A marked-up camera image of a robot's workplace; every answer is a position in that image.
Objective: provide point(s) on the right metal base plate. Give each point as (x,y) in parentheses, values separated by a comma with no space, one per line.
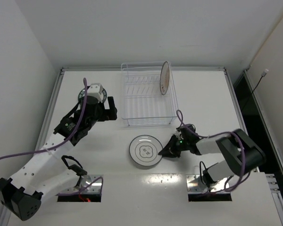
(195,185)

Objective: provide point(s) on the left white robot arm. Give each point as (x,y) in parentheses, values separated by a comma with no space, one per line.
(48,173)

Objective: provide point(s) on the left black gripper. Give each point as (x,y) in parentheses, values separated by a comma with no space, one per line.
(111,108)

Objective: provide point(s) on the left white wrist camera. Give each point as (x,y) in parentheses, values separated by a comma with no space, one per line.
(96,90)

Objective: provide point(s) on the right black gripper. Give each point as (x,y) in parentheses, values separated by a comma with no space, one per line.
(177,144)

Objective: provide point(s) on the metal base plate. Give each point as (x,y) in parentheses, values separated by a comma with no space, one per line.
(195,185)
(89,184)

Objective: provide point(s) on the white plate with dark rim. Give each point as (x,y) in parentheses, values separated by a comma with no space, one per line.
(144,150)

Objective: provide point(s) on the plate with orange sunburst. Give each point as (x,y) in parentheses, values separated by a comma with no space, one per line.
(165,77)

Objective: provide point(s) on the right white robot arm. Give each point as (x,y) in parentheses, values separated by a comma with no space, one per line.
(241,154)

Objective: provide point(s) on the white wire dish rack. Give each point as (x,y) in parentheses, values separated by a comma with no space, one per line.
(143,103)

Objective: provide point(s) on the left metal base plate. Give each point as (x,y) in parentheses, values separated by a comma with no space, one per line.
(89,184)

